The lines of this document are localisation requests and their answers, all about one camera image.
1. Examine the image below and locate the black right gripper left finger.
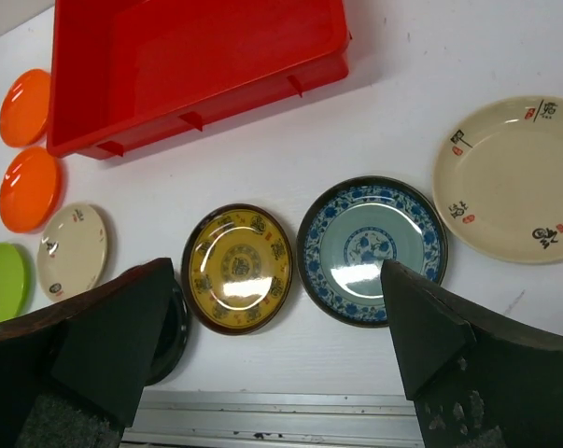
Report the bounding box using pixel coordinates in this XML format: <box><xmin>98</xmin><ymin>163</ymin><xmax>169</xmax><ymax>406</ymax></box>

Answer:
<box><xmin>0</xmin><ymin>258</ymin><xmax>175</xmax><ymax>447</ymax></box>

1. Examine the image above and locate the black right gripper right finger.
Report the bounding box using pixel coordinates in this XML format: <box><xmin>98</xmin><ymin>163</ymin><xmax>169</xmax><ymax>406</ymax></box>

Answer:
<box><xmin>380</xmin><ymin>261</ymin><xmax>563</xmax><ymax>447</ymax></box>

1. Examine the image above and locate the black plate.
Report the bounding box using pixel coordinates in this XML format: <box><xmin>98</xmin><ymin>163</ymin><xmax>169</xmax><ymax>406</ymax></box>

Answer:
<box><xmin>145</xmin><ymin>280</ymin><xmax>190</xmax><ymax>386</ymax></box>

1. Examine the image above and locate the blue floral plate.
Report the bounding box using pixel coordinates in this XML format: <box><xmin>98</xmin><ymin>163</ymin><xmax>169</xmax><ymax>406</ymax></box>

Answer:
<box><xmin>296</xmin><ymin>175</ymin><xmax>448</xmax><ymax>328</ymax></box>

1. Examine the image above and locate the yellow patterned plate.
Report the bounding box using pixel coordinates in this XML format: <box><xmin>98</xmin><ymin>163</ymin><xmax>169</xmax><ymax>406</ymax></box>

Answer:
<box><xmin>180</xmin><ymin>203</ymin><xmax>293</xmax><ymax>336</ymax></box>

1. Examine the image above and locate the red plastic bin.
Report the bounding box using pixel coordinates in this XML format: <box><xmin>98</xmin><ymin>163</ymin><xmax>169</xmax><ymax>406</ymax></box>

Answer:
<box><xmin>47</xmin><ymin>0</ymin><xmax>351</xmax><ymax>160</ymax></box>

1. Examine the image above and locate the green plate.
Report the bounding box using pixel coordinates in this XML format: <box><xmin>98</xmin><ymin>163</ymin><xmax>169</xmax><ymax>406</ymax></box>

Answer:
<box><xmin>0</xmin><ymin>242</ymin><xmax>30</xmax><ymax>322</ymax></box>

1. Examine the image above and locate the left cream plate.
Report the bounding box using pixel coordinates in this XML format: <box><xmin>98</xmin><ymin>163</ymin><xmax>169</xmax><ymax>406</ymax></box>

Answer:
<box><xmin>36</xmin><ymin>203</ymin><xmax>108</xmax><ymax>302</ymax></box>

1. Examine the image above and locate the cream plate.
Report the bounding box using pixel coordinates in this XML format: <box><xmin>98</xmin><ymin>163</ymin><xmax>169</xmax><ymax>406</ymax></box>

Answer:
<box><xmin>432</xmin><ymin>96</ymin><xmax>563</xmax><ymax>264</ymax></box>
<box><xmin>36</xmin><ymin>203</ymin><xmax>108</xmax><ymax>302</ymax></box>

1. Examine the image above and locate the near orange plate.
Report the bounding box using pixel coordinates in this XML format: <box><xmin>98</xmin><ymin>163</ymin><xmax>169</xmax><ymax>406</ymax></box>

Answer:
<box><xmin>0</xmin><ymin>147</ymin><xmax>63</xmax><ymax>233</ymax></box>

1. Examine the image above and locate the orange plate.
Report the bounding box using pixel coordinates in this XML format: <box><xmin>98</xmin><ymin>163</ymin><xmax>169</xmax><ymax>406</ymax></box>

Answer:
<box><xmin>0</xmin><ymin>68</ymin><xmax>51</xmax><ymax>147</ymax></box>
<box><xmin>0</xmin><ymin>147</ymin><xmax>63</xmax><ymax>233</ymax></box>

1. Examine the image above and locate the right cream plate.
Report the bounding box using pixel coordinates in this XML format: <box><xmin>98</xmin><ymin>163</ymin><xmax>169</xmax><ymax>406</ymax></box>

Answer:
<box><xmin>432</xmin><ymin>96</ymin><xmax>563</xmax><ymax>264</ymax></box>

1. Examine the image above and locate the far orange plate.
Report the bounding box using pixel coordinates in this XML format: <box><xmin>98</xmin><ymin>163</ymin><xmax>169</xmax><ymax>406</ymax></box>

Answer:
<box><xmin>0</xmin><ymin>68</ymin><xmax>51</xmax><ymax>147</ymax></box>

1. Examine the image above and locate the aluminium rail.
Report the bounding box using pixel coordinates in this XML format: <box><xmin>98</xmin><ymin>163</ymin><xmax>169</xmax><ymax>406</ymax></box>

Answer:
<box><xmin>123</xmin><ymin>390</ymin><xmax>424</xmax><ymax>447</ymax></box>

